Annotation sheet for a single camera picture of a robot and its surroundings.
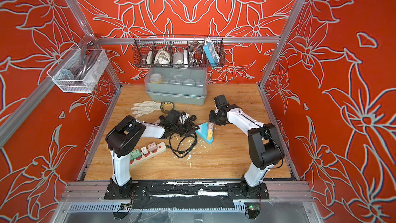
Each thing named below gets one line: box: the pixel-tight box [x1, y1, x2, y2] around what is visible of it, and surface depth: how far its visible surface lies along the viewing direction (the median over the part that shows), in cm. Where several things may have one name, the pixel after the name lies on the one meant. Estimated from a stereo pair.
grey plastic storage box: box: [144, 67, 209, 106], surface depth 100 cm
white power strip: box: [129, 141, 167, 168], surface depth 85 cm
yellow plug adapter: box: [206, 130, 213, 140], surface depth 87 cm
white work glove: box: [130, 101, 162, 118], surface depth 107 cm
